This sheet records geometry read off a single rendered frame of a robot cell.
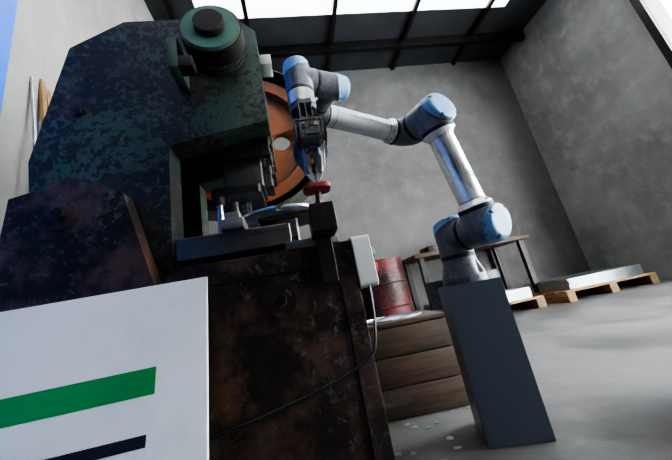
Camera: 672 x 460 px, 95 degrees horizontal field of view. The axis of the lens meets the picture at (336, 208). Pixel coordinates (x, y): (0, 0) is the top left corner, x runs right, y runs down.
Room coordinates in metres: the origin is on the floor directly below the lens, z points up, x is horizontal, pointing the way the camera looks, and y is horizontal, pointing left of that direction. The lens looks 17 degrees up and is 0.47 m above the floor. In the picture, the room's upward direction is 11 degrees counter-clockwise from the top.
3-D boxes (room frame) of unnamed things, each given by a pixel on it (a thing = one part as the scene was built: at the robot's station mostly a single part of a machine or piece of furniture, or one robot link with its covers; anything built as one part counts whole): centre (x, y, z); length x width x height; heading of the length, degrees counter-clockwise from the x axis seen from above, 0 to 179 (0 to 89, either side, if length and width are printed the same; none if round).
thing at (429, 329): (1.57, -0.16, 0.18); 0.40 x 0.38 x 0.35; 92
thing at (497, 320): (1.13, -0.39, 0.23); 0.18 x 0.18 x 0.45; 81
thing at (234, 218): (0.86, 0.29, 0.76); 0.17 x 0.06 x 0.10; 10
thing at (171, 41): (0.77, 0.30, 1.31); 0.22 x 0.12 x 0.22; 100
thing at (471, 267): (1.13, -0.39, 0.50); 0.15 x 0.15 x 0.10
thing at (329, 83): (0.78, -0.04, 1.07); 0.11 x 0.11 x 0.08; 31
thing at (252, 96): (1.00, 0.46, 0.83); 0.79 x 0.43 x 1.34; 100
